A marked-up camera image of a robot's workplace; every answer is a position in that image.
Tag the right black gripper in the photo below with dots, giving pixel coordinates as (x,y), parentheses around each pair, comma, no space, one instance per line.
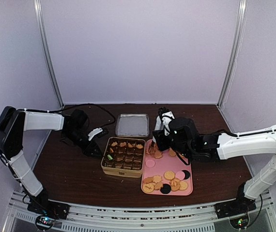
(161,145)

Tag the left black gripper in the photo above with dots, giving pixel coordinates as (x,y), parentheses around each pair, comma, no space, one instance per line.
(90,149)

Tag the metal tongs white handle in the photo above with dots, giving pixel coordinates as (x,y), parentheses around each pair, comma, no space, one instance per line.
(158,127)

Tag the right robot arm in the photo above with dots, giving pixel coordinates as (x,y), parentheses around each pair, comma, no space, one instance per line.
(181,135)

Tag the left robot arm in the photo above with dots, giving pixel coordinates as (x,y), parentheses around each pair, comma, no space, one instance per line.
(16,128)

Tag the pink round cookie upper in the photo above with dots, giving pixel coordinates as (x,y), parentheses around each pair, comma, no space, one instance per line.
(150,163)

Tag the pink round cookie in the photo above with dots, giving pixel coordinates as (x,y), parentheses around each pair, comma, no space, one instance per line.
(180,175)
(150,163)

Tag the gold cookie tin box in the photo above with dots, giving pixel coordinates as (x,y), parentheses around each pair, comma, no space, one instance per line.
(128,157)

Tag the pink plastic tray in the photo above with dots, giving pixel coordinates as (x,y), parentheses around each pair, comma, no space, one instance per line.
(166,166)

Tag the silver tin lid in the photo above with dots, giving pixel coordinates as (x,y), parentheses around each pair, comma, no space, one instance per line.
(132,125)

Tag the pink round cookie lower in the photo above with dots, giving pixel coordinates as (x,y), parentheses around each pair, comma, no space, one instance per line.
(180,175)

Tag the black sandwich cookie right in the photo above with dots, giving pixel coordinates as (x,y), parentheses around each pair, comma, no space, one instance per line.
(187,174)

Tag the black sandwich cookie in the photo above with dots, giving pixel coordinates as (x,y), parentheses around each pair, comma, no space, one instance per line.
(165,189)
(187,174)

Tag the swirl butter cookie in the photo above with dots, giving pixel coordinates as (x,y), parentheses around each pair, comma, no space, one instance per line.
(174,182)

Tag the black sandwich cookie bottom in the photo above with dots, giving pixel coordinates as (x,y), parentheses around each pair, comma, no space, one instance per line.
(165,189)

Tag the clock face round cookie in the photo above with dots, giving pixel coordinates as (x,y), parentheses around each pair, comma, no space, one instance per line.
(148,188)

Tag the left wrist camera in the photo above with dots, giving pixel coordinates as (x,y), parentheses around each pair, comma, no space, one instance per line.
(97,132)

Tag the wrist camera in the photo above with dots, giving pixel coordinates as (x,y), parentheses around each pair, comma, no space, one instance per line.
(165,117)
(97,132)

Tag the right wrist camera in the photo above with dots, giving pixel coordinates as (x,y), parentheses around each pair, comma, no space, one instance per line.
(165,117)

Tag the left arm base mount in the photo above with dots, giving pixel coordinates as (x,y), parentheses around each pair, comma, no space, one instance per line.
(53,209)

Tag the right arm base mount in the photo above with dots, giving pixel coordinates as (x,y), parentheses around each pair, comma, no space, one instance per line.
(233,208)

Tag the right aluminium frame post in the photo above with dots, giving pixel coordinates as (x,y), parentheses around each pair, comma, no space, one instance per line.
(232,64)

